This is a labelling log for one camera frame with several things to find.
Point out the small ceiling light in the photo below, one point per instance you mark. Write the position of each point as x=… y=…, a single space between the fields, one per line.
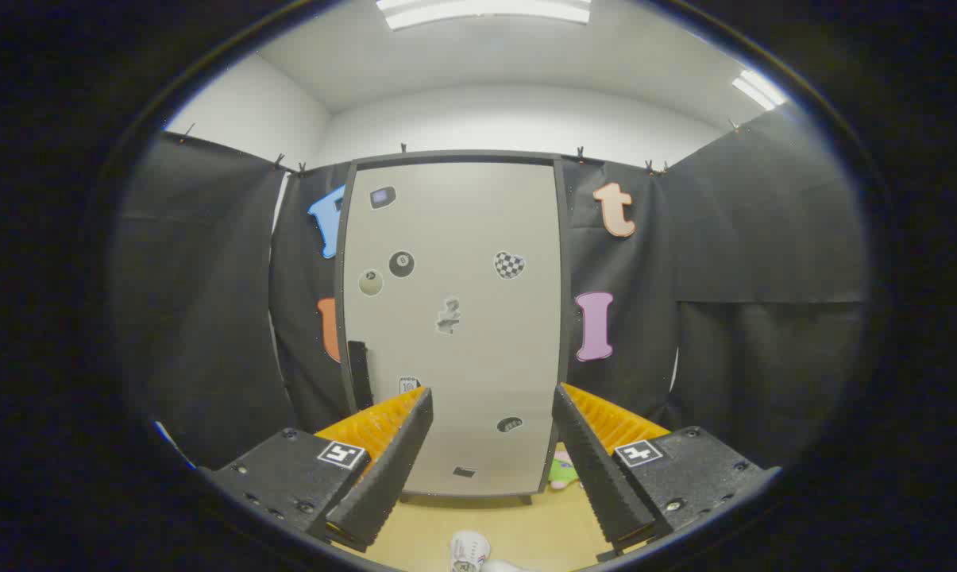
x=758 y=89

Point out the long ceiling light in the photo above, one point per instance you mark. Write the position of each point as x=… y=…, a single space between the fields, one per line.
x=486 y=9

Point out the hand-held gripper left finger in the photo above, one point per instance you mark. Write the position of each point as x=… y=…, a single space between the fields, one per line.
x=391 y=477

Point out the white striped shoe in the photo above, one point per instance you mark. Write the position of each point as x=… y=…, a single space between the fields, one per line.
x=468 y=550

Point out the row of small backdrop clips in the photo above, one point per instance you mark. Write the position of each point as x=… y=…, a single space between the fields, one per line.
x=279 y=160

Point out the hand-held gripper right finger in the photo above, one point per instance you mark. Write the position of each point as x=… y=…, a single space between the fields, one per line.
x=597 y=477

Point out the dark grey shoe cabinet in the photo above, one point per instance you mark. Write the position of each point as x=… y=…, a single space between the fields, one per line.
x=565 y=318

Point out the green and pink plush toy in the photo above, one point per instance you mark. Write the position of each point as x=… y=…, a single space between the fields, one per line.
x=561 y=470

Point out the black backdrop cloth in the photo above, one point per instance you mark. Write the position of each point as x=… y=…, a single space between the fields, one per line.
x=208 y=302

